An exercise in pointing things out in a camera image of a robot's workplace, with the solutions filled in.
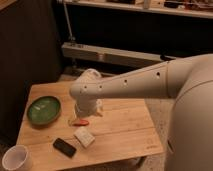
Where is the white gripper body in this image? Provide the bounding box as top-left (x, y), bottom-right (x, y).
top-left (74, 99), bottom-right (103, 118)

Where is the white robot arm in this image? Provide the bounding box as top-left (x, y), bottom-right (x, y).
top-left (70, 54), bottom-right (213, 171)

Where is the green ceramic bowl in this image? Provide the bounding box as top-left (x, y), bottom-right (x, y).
top-left (26, 96), bottom-right (61, 126)

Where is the orange red marker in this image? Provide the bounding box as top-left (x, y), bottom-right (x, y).
top-left (68, 119), bottom-right (89, 126)

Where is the white rectangular box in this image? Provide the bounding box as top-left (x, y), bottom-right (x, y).
top-left (74, 127), bottom-right (95, 148)

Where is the wooden table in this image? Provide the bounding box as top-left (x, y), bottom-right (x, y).
top-left (17, 81), bottom-right (163, 171)

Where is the black phone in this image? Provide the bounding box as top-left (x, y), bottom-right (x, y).
top-left (53, 138), bottom-right (77, 157)

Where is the low metal shelf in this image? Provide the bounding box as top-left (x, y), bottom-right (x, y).
top-left (61, 42), bottom-right (172, 68)

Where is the upper wooden shelf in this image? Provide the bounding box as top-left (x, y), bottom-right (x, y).
top-left (56, 0), bottom-right (213, 19)

